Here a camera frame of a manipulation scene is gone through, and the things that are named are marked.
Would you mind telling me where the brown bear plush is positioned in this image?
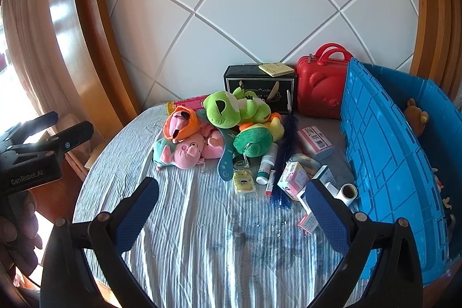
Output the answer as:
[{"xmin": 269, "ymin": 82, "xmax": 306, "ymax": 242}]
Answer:
[{"xmin": 403, "ymin": 98, "xmax": 431, "ymax": 138}]

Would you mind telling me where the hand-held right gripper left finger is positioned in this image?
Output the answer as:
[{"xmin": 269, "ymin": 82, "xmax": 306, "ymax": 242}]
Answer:
[{"xmin": 40, "ymin": 177, "xmax": 160, "ymax": 308}]

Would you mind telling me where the pink and white box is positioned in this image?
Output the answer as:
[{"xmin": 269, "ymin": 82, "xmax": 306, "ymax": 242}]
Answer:
[{"xmin": 279, "ymin": 161, "xmax": 311, "ymax": 201}]

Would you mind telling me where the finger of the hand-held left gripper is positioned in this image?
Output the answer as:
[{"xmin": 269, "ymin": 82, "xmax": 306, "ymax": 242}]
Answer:
[
  {"xmin": 11, "ymin": 120, "xmax": 95, "ymax": 161},
  {"xmin": 0, "ymin": 111, "xmax": 59, "ymax": 146}
]

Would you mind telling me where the orange hooded plush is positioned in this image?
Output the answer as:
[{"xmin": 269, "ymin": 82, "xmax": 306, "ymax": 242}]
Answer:
[{"xmin": 163, "ymin": 105, "xmax": 201, "ymax": 143}]

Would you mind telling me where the small pink box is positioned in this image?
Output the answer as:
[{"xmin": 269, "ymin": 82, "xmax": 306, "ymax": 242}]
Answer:
[{"xmin": 298, "ymin": 212, "xmax": 320, "ymax": 236}]

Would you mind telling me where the small yellow pouch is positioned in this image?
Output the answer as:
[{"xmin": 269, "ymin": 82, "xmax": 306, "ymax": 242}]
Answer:
[{"xmin": 233, "ymin": 169, "xmax": 258, "ymax": 195}]

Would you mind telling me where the green and yellow plush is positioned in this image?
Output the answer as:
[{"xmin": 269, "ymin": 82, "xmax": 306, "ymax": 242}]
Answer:
[{"xmin": 233, "ymin": 113, "xmax": 285, "ymax": 158}]

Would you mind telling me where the small red tube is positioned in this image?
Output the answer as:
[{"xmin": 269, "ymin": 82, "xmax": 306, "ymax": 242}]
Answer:
[{"xmin": 265, "ymin": 169, "xmax": 277, "ymax": 197}]

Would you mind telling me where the white and blue box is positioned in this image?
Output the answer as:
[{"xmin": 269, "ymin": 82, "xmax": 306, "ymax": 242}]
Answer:
[{"xmin": 311, "ymin": 165, "xmax": 337, "ymax": 188}]

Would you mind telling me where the red bear-face suitcase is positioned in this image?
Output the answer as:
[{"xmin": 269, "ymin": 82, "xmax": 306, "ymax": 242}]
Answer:
[{"xmin": 296, "ymin": 43, "xmax": 352, "ymax": 120}]

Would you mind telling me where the blue plastic storage crate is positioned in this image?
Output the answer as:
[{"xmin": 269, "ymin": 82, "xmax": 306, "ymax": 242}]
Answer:
[{"xmin": 340, "ymin": 57, "xmax": 462, "ymax": 289}]

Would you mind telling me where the yellow notepad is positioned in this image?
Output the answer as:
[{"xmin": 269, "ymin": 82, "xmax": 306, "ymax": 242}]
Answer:
[{"xmin": 258, "ymin": 61, "xmax": 295, "ymax": 78}]

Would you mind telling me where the crumpled clear packet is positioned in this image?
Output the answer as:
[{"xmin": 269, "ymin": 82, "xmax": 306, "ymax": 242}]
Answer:
[{"xmin": 288, "ymin": 153, "xmax": 320, "ymax": 175}]

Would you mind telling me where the pink pig plush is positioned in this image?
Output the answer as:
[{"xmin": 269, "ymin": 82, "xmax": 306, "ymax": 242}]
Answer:
[{"xmin": 164, "ymin": 133, "xmax": 206, "ymax": 169}]

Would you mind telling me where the blue feather duster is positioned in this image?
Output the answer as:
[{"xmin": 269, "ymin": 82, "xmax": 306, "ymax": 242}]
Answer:
[{"xmin": 269, "ymin": 89, "xmax": 298, "ymax": 211}]

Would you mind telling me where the pink cylindrical can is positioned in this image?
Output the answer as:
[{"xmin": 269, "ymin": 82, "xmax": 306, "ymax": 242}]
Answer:
[{"xmin": 165, "ymin": 94, "xmax": 212, "ymax": 115}]

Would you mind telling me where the wooden headboard frame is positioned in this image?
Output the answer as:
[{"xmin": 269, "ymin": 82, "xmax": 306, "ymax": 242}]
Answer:
[
  {"xmin": 47, "ymin": 0, "xmax": 142, "ymax": 157},
  {"xmin": 407, "ymin": 0, "xmax": 462, "ymax": 90}
]

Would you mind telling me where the beige curtain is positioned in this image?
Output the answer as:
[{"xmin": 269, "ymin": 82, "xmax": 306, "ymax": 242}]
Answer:
[{"xmin": 0, "ymin": 0, "xmax": 40, "ymax": 135}]

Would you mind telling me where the teal hooded pig plush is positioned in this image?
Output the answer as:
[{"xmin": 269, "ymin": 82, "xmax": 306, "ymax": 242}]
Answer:
[{"xmin": 152, "ymin": 139, "xmax": 174, "ymax": 169}]

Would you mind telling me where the person's left hand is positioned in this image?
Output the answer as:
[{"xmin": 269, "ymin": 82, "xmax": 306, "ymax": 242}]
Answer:
[{"xmin": 0, "ymin": 193, "xmax": 39, "ymax": 277}]

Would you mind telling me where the white tape roll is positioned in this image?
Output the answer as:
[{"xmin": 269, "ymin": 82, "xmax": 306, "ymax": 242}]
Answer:
[{"xmin": 325, "ymin": 182, "xmax": 359, "ymax": 209}]

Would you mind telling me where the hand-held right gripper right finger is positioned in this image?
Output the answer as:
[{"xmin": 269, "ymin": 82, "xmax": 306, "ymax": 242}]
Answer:
[{"xmin": 305, "ymin": 179, "xmax": 423, "ymax": 308}]

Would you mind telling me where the black gift box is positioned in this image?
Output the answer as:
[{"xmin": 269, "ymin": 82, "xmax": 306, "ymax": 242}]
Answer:
[{"xmin": 223, "ymin": 64, "xmax": 298, "ymax": 114}]

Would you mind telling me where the green frog plush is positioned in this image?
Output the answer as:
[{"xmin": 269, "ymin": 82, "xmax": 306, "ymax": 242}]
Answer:
[{"xmin": 202, "ymin": 86, "xmax": 273, "ymax": 130}]

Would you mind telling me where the long blue plastic paddle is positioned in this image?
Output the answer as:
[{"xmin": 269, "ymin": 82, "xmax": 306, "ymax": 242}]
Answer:
[{"xmin": 217, "ymin": 126, "xmax": 241, "ymax": 182}]

